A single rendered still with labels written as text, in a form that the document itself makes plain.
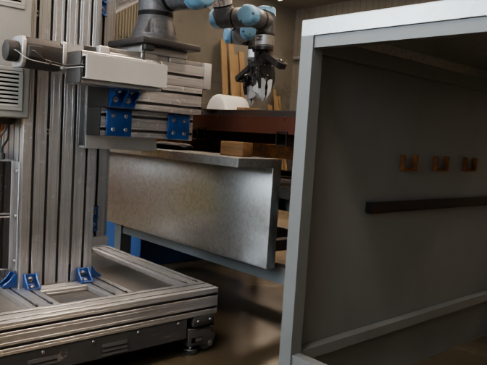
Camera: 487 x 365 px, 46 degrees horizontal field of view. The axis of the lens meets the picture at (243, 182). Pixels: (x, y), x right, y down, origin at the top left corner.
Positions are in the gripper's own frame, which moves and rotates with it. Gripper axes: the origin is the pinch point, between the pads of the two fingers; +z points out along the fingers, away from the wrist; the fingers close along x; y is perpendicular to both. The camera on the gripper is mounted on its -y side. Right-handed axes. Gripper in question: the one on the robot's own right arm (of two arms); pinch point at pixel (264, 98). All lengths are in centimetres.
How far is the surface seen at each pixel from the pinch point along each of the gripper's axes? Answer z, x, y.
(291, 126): 11.1, 16.4, -30.9
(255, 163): 24.0, 28.8, -27.5
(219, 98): -33, -340, 443
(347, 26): -12, 50, -78
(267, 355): 91, 19, -29
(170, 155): 24.0, 36.6, 9.8
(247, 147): 19.2, 23.6, -17.5
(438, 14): -12, 50, -101
